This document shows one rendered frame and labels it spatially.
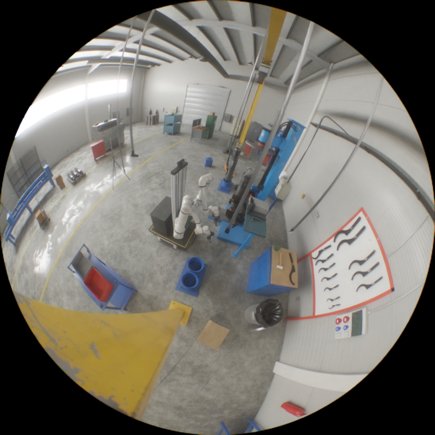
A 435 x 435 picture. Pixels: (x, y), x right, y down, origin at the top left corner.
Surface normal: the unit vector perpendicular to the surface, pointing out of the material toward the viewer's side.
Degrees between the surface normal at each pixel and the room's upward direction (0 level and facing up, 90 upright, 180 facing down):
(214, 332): 0
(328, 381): 90
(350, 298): 90
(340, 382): 90
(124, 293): 0
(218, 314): 0
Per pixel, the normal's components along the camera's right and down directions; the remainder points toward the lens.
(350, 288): -0.94, -0.33
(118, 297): 0.22, -0.62
